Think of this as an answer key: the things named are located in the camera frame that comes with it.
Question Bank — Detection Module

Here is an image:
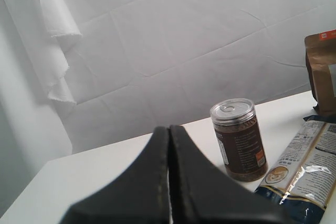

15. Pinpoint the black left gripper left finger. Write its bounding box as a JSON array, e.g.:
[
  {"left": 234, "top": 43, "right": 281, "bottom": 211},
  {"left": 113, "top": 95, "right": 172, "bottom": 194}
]
[{"left": 61, "top": 126, "right": 170, "bottom": 223}]

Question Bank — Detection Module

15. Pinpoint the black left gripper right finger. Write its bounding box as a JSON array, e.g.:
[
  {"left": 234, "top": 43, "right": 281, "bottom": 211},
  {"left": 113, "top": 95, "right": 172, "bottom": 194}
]
[{"left": 169, "top": 125, "right": 289, "bottom": 223}]

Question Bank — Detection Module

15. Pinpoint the brown labelled pull-tab can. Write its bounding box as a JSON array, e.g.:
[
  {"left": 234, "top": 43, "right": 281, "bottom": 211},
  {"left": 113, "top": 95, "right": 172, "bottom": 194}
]
[{"left": 210, "top": 98, "right": 268, "bottom": 182}]

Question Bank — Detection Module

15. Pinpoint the blue white plastic food bag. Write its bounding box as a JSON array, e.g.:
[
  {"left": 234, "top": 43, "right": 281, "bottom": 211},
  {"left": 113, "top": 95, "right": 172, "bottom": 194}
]
[{"left": 255, "top": 115, "right": 335, "bottom": 223}]

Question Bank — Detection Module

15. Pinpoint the brown paper bag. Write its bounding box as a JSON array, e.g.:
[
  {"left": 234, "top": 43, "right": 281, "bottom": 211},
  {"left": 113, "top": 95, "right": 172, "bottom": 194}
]
[{"left": 304, "top": 30, "right": 335, "bottom": 116}]

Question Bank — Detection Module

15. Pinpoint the white backdrop cloth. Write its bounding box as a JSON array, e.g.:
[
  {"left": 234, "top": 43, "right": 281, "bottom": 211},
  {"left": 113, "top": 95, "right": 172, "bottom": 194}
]
[{"left": 0, "top": 0, "right": 336, "bottom": 154}]

